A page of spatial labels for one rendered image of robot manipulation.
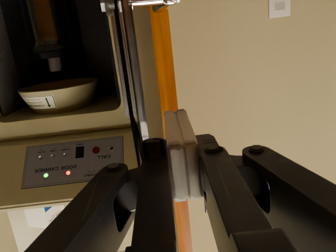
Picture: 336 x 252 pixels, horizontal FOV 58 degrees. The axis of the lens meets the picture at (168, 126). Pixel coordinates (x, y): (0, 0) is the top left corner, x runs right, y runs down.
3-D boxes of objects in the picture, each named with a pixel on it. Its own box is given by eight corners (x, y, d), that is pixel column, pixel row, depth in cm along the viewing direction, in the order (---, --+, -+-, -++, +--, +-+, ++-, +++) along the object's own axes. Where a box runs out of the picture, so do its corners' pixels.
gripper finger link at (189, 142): (182, 144, 14) (198, 142, 14) (174, 109, 21) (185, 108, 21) (188, 201, 15) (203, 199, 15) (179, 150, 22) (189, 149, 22)
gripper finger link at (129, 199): (174, 209, 13) (105, 217, 13) (170, 162, 18) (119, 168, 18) (170, 177, 13) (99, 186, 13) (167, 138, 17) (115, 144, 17)
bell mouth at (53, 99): (103, 75, 78) (107, 96, 80) (35, 83, 78) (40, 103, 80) (88, 85, 61) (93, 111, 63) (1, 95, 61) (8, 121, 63)
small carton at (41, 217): (58, 188, 62) (64, 214, 63) (38, 187, 63) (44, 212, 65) (42, 201, 57) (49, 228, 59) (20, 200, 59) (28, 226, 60)
